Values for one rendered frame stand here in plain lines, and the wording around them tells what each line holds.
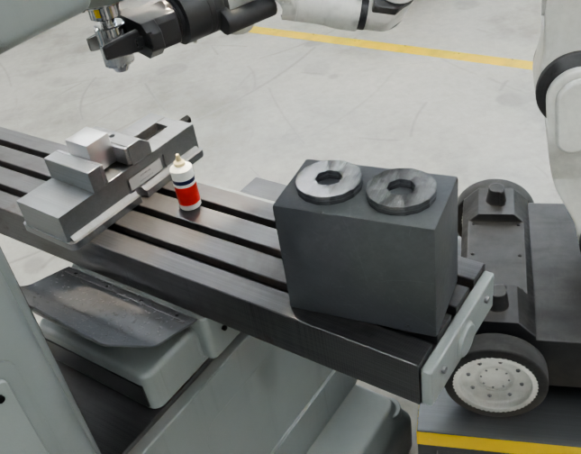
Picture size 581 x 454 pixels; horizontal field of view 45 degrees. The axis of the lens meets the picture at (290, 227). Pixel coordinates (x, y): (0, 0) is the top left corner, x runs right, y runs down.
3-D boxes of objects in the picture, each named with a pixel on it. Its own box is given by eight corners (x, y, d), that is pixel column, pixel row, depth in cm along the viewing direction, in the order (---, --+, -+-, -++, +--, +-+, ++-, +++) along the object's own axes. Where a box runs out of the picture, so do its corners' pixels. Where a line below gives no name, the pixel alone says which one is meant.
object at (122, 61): (128, 68, 108) (118, 35, 105) (100, 69, 109) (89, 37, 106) (139, 55, 111) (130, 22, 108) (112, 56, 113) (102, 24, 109)
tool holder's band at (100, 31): (118, 35, 105) (116, 28, 104) (89, 37, 106) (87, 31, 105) (130, 22, 108) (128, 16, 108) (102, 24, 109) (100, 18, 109)
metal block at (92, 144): (95, 154, 135) (86, 126, 131) (116, 160, 131) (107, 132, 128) (75, 167, 131) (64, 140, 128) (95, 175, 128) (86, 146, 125)
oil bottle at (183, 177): (189, 196, 132) (176, 146, 126) (205, 201, 130) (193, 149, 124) (175, 208, 130) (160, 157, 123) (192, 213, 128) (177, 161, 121)
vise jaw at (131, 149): (108, 139, 140) (103, 121, 138) (152, 151, 134) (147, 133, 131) (86, 153, 137) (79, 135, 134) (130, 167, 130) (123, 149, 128)
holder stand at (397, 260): (320, 257, 113) (304, 149, 101) (458, 280, 105) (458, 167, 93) (290, 307, 105) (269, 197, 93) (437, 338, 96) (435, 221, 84)
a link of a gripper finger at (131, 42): (99, 42, 104) (136, 28, 107) (105, 63, 106) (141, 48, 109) (104, 45, 103) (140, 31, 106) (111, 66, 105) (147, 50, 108)
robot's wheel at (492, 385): (543, 403, 146) (551, 334, 134) (545, 422, 142) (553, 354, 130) (444, 394, 151) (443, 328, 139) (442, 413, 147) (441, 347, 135)
